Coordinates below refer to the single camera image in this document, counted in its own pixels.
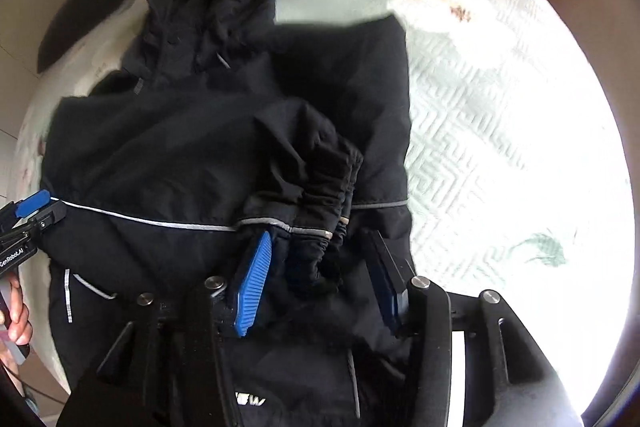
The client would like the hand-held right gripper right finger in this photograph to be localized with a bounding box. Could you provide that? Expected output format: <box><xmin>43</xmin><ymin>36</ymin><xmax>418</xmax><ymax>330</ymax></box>
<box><xmin>363</xmin><ymin>231</ymin><xmax>555</xmax><ymax>427</ymax></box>

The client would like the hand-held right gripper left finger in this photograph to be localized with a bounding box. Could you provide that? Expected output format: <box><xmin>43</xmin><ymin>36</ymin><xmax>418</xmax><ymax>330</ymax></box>
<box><xmin>95</xmin><ymin>231</ymin><xmax>274</xmax><ymax>427</ymax></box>

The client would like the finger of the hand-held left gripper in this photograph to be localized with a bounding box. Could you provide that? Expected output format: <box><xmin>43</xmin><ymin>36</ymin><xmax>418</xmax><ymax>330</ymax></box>
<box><xmin>34</xmin><ymin>199</ymin><xmax>69</xmax><ymax>234</ymax></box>
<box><xmin>13</xmin><ymin>190</ymin><xmax>52</xmax><ymax>219</ymax></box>

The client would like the black hooded jacket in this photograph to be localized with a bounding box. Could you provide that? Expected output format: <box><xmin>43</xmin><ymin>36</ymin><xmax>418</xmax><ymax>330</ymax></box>
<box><xmin>39</xmin><ymin>0</ymin><xmax>417</xmax><ymax>427</ymax></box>

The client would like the person's left hand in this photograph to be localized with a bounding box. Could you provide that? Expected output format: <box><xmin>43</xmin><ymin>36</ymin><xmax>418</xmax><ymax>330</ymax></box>
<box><xmin>0</xmin><ymin>276</ymin><xmax>34</xmax><ymax>349</ymax></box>

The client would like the dark cloth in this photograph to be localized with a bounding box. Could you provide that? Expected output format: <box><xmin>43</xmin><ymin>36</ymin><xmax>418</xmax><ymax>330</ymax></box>
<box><xmin>37</xmin><ymin>0</ymin><xmax>151</xmax><ymax>76</ymax></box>

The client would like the bed with floral cover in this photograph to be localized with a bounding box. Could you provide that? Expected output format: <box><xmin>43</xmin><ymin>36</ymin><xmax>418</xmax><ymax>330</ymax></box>
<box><xmin>15</xmin><ymin>0</ymin><xmax>632</xmax><ymax>415</ymax></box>

